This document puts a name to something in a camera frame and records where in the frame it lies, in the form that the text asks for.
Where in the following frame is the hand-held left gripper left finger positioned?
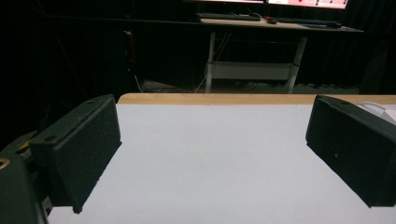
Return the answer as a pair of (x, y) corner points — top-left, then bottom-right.
(29, 94), (122, 215)

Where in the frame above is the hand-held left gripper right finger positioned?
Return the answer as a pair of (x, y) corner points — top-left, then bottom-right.
(305, 94), (396, 208)

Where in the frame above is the white object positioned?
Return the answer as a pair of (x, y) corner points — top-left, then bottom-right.
(356, 102), (396, 125)

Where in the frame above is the dark stand with red parts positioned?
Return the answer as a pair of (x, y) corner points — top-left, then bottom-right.
(122, 28), (138, 76)

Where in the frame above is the black keyboard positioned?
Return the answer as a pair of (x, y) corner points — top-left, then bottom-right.
(195, 12), (262, 22)
(274, 17), (343, 29)

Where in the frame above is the wooden desk with white legs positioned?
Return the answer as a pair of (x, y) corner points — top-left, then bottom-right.
(199, 18), (364, 94)

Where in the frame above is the computer monitor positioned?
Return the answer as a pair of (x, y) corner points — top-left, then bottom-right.
(183, 0), (265, 5)
(266, 0), (349, 10)

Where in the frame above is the white cable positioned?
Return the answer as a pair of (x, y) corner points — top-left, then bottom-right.
(193, 32), (232, 94)

